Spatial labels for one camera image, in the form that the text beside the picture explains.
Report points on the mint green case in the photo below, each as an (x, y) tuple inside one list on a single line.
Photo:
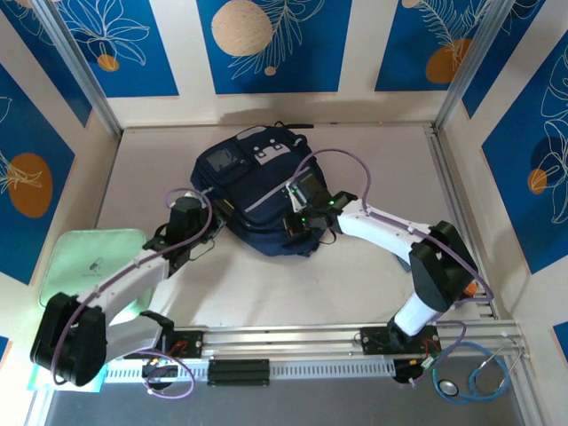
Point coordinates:
[(89, 248)]

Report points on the blue stethoscope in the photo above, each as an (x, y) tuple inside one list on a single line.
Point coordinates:
[(448, 388)]

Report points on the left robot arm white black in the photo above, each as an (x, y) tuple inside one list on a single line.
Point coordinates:
[(128, 279)]

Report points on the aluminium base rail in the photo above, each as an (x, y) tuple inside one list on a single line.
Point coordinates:
[(275, 339)]

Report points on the navy blue backpack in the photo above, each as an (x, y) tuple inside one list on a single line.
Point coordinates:
[(262, 222)]

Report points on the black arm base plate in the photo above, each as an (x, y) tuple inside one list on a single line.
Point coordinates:
[(193, 344), (370, 341)]

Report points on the aluminium side rail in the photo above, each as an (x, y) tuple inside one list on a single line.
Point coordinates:
[(444, 164)]

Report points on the wet wipes pack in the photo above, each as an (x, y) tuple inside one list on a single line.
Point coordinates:
[(98, 385)]

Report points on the black ribbed block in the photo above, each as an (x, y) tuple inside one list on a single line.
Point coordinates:
[(239, 372)]

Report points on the aluminium frame post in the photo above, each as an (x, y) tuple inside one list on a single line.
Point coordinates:
[(466, 66), (80, 71)]

